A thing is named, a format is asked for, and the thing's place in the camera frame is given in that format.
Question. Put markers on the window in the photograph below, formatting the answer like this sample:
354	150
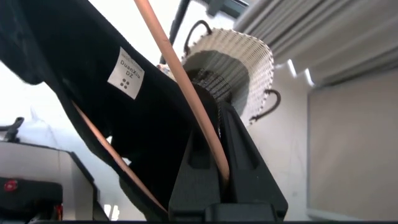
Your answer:
230	6

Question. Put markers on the black clothes rack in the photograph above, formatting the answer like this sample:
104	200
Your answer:
180	15

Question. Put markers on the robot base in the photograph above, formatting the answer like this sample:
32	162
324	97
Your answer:
31	161

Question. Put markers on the white laundry basket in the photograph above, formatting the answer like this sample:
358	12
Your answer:
248	56

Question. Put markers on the black garment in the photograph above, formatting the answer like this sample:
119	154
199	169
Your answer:
93	46

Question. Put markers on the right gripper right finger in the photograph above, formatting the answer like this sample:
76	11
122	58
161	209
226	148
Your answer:
248	174

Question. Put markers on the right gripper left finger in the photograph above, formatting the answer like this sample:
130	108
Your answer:
192	186

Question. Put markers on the pink clothes hanger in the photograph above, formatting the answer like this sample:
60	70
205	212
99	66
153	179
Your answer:
188	90

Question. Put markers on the beige curtain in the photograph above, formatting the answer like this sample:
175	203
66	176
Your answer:
326	31

